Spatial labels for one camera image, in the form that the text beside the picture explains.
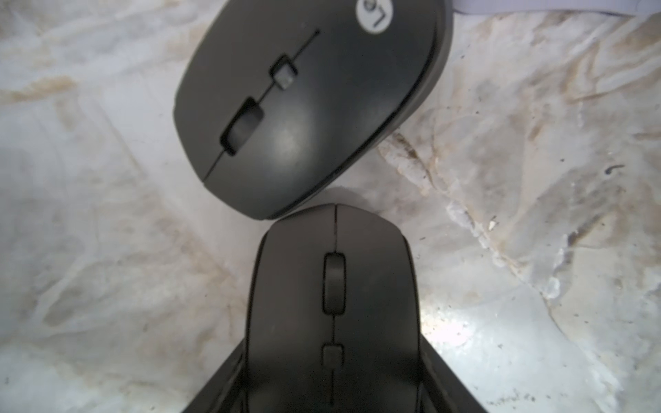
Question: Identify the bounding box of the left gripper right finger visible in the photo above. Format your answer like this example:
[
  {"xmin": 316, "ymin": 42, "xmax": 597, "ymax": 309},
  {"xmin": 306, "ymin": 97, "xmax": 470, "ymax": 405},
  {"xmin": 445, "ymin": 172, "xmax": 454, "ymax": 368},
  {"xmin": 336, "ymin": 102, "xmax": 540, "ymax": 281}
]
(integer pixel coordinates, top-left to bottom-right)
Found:
[{"xmin": 419, "ymin": 335, "xmax": 487, "ymax": 413}]

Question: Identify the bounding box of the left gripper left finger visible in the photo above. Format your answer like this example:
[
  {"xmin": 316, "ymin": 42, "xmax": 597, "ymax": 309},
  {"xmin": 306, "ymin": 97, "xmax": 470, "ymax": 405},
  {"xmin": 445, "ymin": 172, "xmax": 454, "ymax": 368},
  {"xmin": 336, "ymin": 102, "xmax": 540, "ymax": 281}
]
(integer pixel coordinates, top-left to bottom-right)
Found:
[{"xmin": 182, "ymin": 340, "xmax": 246, "ymax": 413}]

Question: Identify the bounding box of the black mouse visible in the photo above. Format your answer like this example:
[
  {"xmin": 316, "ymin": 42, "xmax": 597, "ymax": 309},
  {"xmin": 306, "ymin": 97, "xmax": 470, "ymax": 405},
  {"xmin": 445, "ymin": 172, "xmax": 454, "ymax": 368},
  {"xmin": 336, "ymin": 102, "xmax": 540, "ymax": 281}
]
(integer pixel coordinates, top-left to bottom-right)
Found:
[
  {"xmin": 173, "ymin": 1, "xmax": 454, "ymax": 220},
  {"xmin": 244, "ymin": 204, "xmax": 420, "ymax": 412}
]

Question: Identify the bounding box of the purple mouse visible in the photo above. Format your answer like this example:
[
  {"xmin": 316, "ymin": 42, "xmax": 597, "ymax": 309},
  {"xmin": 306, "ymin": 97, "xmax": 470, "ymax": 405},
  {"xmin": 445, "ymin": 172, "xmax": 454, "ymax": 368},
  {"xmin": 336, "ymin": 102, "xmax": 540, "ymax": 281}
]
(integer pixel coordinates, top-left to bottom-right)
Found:
[{"xmin": 453, "ymin": 0, "xmax": 660, "ymax": 15}]

